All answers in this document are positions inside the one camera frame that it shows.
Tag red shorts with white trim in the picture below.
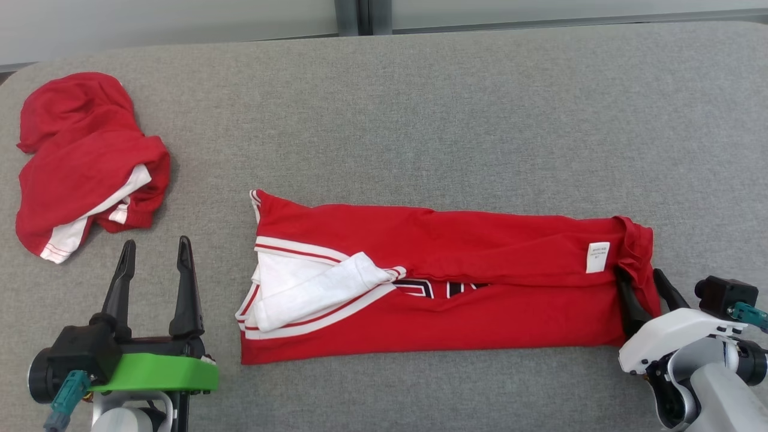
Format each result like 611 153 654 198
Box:
16 72 172 265

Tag black left cable teal plug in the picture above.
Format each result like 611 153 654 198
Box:
43 370 91 432

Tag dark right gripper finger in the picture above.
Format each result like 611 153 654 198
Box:
615 267 652 340
653 268 691 311

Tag black cable teal plug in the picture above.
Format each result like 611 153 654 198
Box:
43 370 91 432
727 302 768 334

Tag black right cable teal plug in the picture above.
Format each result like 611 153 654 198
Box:
727 302 768 334

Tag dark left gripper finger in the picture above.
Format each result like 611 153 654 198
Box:
101 240 136 340
169 236 205 338

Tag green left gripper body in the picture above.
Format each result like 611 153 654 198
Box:
89 337 220 394

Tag red white basketball jersey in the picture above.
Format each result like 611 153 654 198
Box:
235 189 662 365

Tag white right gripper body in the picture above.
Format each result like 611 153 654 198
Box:
618 308 748 376

